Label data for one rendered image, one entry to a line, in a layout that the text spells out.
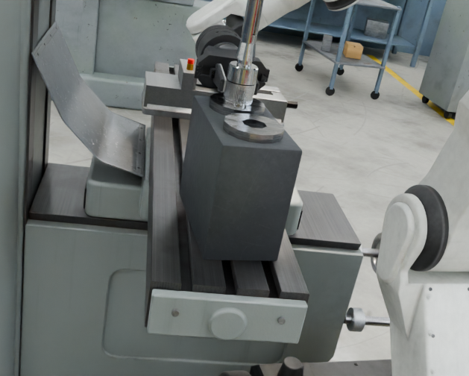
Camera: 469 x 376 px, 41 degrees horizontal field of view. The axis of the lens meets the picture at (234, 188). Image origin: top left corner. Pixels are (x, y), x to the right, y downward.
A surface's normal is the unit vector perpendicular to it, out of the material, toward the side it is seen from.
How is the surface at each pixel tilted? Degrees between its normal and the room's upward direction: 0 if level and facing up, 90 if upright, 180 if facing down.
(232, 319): 90
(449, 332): 54
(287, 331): 90
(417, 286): 84
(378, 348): 0
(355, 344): 0
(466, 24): 90
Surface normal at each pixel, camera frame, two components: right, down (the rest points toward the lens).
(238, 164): 0.24, 0.44
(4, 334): 0.64, 0.40
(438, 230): -0.45, -0.05
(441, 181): -0.95, -0.05
